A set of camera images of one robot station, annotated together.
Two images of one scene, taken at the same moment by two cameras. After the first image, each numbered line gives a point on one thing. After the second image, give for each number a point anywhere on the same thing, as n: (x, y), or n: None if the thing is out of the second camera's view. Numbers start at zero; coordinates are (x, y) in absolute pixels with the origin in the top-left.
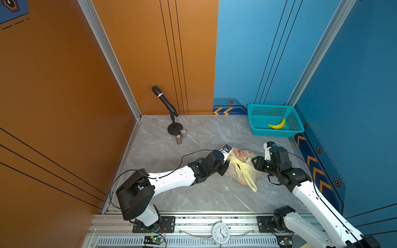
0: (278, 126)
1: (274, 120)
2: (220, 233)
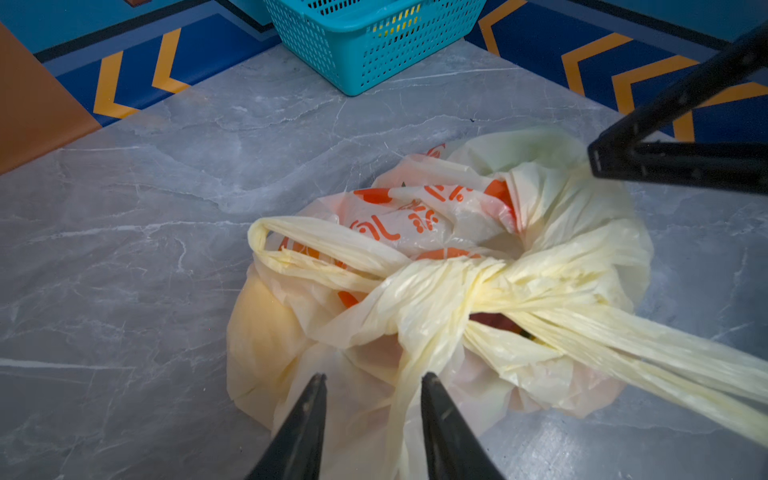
0: (402, 20)
1: (364, 43)
2: None
